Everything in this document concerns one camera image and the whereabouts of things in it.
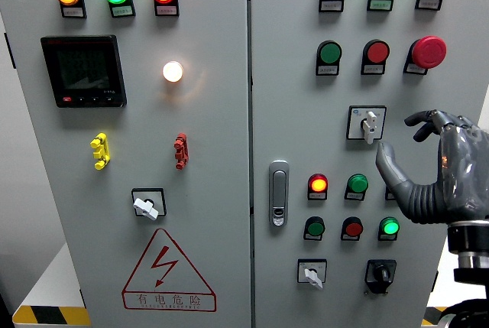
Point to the small lit green push button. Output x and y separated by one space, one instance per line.
390 226

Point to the small green lamp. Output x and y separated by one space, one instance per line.
358 183

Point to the small red push button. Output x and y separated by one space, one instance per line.
353 229

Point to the large red stop button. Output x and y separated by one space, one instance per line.
428 52

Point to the small lit red lamp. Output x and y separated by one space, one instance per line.
318 184

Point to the black yellow striped tape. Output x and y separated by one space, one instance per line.
50 315
431 316

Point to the grey cabinet door with lock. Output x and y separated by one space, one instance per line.
298 121

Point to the silver door lock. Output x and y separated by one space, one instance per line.
279 190

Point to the grey cabinet door with display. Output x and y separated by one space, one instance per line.
214 133

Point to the white round lamp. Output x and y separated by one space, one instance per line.
172 71

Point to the red warning triangle sticker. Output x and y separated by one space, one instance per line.
164 265

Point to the black display meter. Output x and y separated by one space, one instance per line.
83 70

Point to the black cabinet hinge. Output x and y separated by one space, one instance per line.
9 50

